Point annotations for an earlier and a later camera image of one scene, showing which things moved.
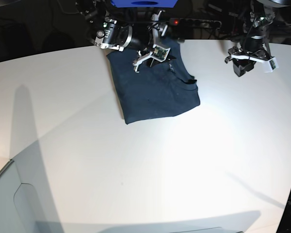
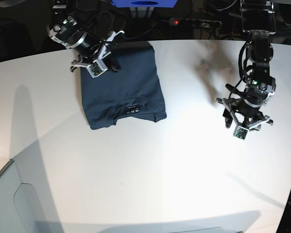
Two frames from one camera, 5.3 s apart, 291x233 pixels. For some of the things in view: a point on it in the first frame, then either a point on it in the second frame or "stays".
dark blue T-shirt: (165, 89) -> (135, 91)
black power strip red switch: (195, 23) stays
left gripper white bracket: (160, 51) -> (98, 66)
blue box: (144, 4) stays
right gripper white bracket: (239, 65) -> (230, 115)
